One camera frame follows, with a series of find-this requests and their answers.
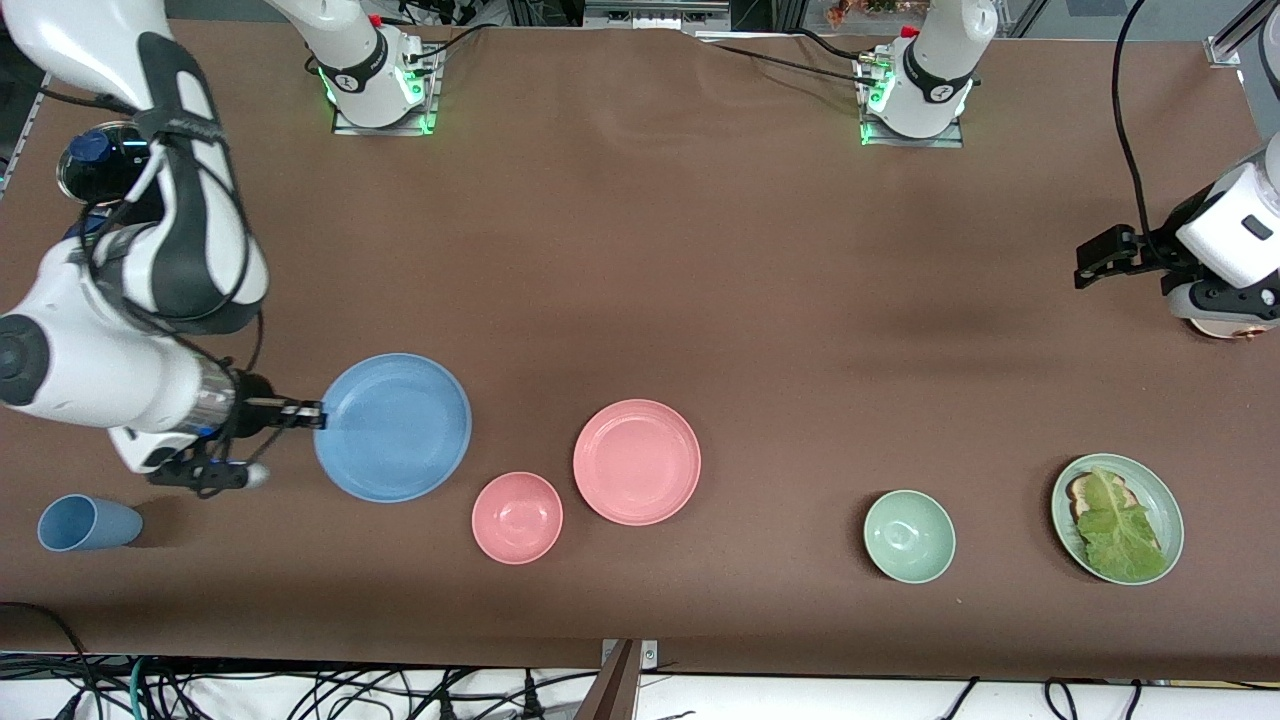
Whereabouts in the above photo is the grey metal rail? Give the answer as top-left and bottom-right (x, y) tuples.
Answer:
(585, 0), (731, 31)

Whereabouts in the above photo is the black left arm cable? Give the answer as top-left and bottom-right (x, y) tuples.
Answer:
(1112, 0), (1179, 253)

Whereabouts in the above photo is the orange flower decoration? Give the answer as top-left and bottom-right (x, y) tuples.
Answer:
(828, 0), (931, 27)

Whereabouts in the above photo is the green plate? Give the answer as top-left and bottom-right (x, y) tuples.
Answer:
(1050, 453), (1186, 587)

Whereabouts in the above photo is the black base cable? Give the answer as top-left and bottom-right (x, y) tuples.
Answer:
(698, 38), (881, 89)
(788, 27), (866, 66)
(405, 20), (503, 69)

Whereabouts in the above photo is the pink plate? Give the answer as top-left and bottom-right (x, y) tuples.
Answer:
(572, 399), (702, 527)

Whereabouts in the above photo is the green lettuce leaf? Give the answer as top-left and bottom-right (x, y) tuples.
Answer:
(1075, 467), (1169, 583)

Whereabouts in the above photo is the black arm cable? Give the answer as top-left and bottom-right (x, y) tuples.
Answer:
(1112, 0), (1179, 253)
(88, 130), (267, 401)

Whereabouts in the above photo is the blue plate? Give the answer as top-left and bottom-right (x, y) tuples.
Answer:
(313, 352), (473, 504)

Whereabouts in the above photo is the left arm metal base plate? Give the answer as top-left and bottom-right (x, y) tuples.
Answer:
(860, 55), (966, 149)

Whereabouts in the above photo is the blue cup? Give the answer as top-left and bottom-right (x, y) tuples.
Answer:
(37, 494), (144, 553)

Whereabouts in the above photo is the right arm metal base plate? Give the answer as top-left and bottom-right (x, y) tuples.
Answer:
(330, 45), (441, 136)

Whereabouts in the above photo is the aluminium frame profile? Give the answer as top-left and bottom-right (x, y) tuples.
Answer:
(1205, 0), (1280, 69)

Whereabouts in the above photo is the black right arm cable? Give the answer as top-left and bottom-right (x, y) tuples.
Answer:
(88, 130), (267, 401)

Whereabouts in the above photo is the beige wooden board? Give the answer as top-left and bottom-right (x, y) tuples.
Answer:
(1188, 315), (1263, 343)

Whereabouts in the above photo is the bread slice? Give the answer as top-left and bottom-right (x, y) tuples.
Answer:
(1066, 472), (1141, 526)

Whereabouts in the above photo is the small pink bowl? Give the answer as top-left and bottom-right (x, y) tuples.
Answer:
(471, 471), (564, 566)

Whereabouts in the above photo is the small green bowl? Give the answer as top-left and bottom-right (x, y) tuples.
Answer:
(863, 488), (957, 585)

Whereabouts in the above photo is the dark table post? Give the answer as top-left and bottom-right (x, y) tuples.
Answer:
(575, 640), (641, 720)

